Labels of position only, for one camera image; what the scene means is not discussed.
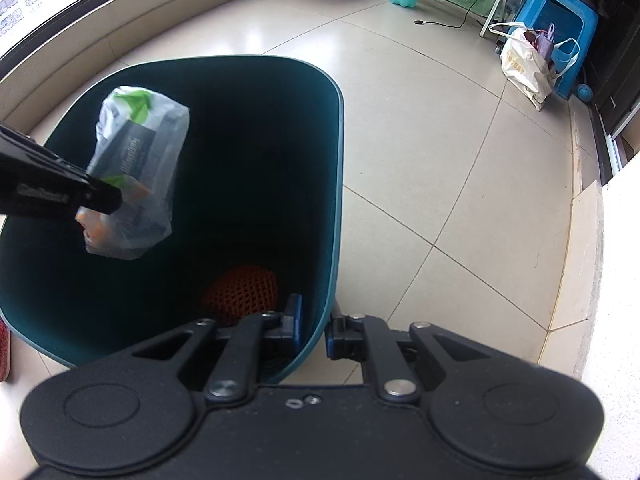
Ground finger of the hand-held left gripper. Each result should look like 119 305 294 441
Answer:
82 174 123 215

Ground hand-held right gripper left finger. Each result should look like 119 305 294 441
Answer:
131 294 303 404

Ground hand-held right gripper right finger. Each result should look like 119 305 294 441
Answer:
325 312 492 404

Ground white green printed plastic packet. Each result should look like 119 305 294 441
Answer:
75 85 191 261

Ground dark teal trash bin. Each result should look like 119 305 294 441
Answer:
0 55 346 386

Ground orange foam fruit net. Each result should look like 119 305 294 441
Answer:
200 265 279 329

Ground red cloth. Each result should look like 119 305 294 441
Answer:
0 320 12 384

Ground beige tote bag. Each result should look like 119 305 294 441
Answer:
487 22 581 112

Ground purple folded umbrella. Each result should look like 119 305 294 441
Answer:
534 23 557 63

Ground blue plastic stool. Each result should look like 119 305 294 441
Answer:
514 0 601 101

